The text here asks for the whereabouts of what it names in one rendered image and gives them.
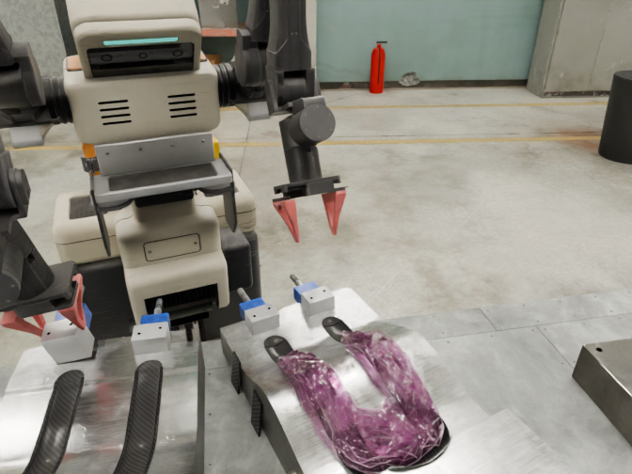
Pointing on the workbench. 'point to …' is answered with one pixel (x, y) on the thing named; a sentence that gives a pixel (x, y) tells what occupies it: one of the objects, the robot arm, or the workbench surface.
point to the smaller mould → (608, 380)
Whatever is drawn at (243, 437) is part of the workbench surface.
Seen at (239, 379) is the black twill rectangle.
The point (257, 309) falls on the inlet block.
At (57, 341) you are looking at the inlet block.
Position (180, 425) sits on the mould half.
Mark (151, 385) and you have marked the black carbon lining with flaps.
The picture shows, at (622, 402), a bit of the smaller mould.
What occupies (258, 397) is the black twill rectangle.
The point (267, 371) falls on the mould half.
